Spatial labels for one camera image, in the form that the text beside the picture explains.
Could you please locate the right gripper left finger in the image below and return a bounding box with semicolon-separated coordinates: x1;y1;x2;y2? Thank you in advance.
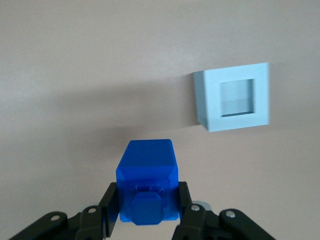
7;181;121;240

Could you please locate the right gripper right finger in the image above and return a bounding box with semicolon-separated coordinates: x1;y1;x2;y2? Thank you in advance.
172;181;276;240

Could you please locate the blue plastic insert part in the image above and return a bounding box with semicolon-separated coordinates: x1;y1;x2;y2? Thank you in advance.
115;138;181;227

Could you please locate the gray square socket base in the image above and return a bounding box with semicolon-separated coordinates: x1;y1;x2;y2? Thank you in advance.
192;62;272;133

